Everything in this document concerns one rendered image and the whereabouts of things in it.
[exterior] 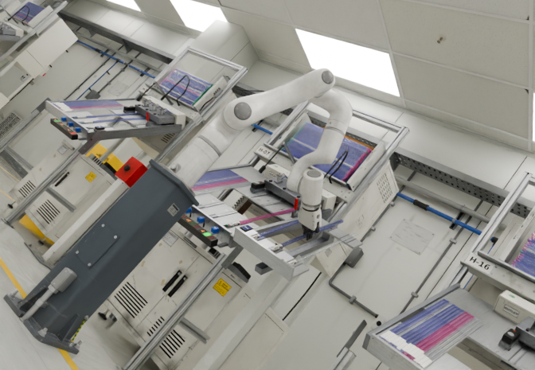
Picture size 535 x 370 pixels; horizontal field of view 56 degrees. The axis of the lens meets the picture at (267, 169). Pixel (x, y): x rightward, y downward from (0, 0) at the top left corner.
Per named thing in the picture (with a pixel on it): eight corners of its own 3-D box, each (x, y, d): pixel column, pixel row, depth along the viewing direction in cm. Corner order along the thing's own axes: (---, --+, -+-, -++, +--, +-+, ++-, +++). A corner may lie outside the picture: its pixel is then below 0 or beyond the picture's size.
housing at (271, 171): (322, 221, 277) (327, 197, 272) (262, 186, 308) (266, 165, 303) (331, 218, 283) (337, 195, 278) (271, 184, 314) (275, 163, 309)
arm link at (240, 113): (227, 137, 209) (235, 130, 194) (215, 111, 209) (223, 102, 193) (328, 95, 224) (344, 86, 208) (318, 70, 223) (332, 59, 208)
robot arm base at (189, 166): (182, 181, 184) (216, 145, 189) (150, 157, 194) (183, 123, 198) (201, 204, 200) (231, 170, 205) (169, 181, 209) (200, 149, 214)
